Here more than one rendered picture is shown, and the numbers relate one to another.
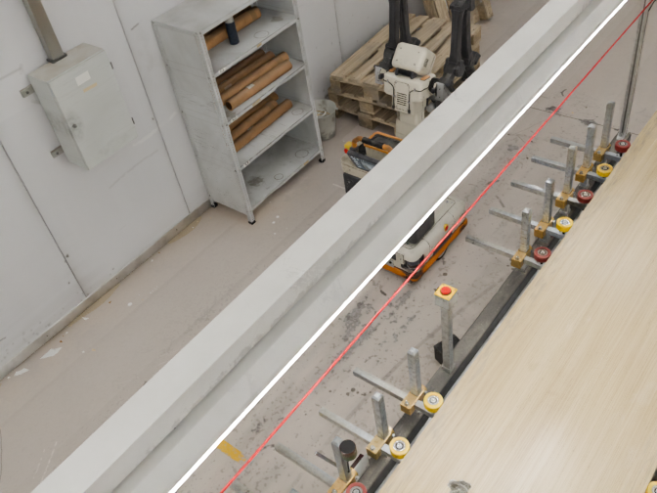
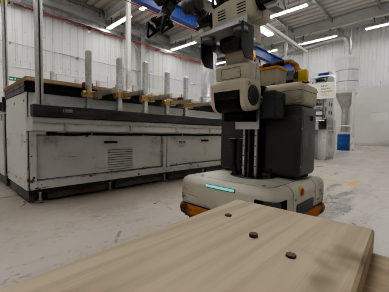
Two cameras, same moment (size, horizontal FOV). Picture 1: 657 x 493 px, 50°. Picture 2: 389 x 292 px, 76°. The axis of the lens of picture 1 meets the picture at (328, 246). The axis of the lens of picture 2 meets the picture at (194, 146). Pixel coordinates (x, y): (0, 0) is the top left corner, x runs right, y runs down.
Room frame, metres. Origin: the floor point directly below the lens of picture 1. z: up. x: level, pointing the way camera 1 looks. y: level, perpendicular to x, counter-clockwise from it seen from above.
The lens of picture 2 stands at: (5.02, -0.93, 0.53)
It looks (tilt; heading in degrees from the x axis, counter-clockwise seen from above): 3 degrees down; 179
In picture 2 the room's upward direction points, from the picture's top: 1 degrees clockwise
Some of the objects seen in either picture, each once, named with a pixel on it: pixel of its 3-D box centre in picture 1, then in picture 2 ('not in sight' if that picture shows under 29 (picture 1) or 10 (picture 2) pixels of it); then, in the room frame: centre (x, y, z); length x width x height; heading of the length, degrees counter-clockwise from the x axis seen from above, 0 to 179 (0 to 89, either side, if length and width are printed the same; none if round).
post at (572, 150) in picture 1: (568, 182); (145, 88); (2.80, -1.32, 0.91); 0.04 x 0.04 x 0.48; 45
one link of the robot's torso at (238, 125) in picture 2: not in sight; (249, 105); (3.70, -0.61, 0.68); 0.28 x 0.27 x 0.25; 44
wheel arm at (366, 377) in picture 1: (395, 392); not in sight; (1.78, -0.17, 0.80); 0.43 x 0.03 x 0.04; 45
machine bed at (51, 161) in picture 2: not in sight; (216, 139); (1.22, -0.50, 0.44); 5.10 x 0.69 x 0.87; 135
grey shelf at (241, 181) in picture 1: (248, 99); not in sight; (4.51, 0.37, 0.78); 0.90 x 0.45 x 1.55; 135
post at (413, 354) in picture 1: (416, 384); not in sight; (1.74, -0.25, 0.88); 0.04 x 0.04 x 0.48; 45
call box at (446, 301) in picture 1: (446, 297); not in sight; (1.93, -0.44, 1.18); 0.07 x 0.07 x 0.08; 45
